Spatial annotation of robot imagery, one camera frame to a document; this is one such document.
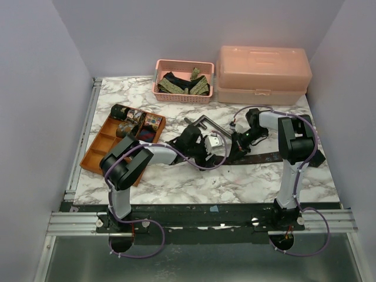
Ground black tie in basket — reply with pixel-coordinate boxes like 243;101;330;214
160;72;213;98

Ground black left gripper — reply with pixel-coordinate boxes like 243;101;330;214
186;136;217;171

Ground grey floral rolled tie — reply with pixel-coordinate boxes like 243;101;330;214
126;109;146;124

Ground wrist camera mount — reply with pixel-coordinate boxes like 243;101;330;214
229;119;244;133
204;133;224;153

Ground dark green rolled tie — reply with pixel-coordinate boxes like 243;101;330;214
110;104;129;121

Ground pink plastic basket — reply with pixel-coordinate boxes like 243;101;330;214
152;59;214;104

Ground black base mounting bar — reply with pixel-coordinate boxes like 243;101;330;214
60;202;306;246

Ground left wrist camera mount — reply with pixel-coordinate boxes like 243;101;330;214
204;133;224;153

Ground dark brown blue floral tie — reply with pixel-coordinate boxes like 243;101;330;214
223;150;326;167

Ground colourful patterned rolled tie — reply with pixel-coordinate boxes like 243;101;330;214
145;113;163;131

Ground olive green patterned tie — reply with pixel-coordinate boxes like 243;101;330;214
157;68;211;96

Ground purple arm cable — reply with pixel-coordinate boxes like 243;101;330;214
231;105;331;258
105;132;230;260

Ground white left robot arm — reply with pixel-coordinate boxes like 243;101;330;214
99;125;226;232

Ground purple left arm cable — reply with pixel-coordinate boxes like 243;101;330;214
105;132;230;260

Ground navy maroon striped rolled tie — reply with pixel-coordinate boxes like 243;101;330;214
136;126;156;143

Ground dark metal crank handle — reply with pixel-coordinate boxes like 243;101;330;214
184;115;231;139

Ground orange wooden divided tray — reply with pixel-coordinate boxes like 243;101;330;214
80;110;166;174

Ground gold floral rolled tie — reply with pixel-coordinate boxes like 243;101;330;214
116;122;139;138

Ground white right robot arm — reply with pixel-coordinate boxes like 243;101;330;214
228;108;318;230

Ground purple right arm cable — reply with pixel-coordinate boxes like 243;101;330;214
231;105;331;258

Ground pink plastic storage box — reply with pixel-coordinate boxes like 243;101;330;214
216;46;313;106

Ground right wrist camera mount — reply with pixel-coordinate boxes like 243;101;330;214
229;119;244;133

